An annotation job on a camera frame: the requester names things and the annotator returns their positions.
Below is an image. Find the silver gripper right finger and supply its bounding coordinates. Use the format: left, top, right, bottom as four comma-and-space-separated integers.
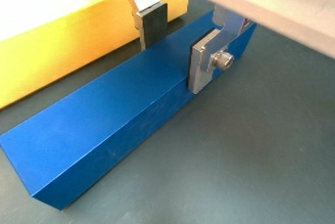
188, 5, 250, 94

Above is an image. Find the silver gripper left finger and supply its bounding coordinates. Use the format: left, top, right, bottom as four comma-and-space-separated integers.
129, 0, 168, 50

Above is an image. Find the blue rectangular block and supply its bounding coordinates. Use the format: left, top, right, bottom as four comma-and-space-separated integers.
0, 10, 258, 211

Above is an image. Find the yellow slotted board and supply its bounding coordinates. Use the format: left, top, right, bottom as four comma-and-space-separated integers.
0, 0, 192, 111

